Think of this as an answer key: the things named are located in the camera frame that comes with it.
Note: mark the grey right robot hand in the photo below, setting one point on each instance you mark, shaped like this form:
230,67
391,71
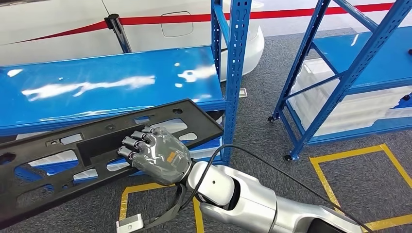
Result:
161,157

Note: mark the black plastic frame part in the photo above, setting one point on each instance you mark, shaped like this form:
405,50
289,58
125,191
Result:
96,151

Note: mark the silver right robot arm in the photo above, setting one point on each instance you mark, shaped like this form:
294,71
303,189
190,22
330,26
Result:
251,202

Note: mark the blue metal shelf rack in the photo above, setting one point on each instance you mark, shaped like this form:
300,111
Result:
379,54
48,77

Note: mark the yellow floor tape square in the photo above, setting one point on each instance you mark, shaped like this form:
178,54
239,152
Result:
124,202

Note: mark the silver floor outlet plate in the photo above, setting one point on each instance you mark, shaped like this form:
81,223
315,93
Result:
242,92

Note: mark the black caster wheel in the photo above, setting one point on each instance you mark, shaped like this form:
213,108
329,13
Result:
271,119
288,158

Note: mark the white car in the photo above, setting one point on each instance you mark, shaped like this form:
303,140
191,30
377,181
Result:
64,16

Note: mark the red barrier belt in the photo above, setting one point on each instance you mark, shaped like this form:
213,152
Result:
289,13

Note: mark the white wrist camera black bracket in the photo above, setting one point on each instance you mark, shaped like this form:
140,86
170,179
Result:
128,223

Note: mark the black stanchion post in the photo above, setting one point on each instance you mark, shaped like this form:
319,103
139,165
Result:
119,32

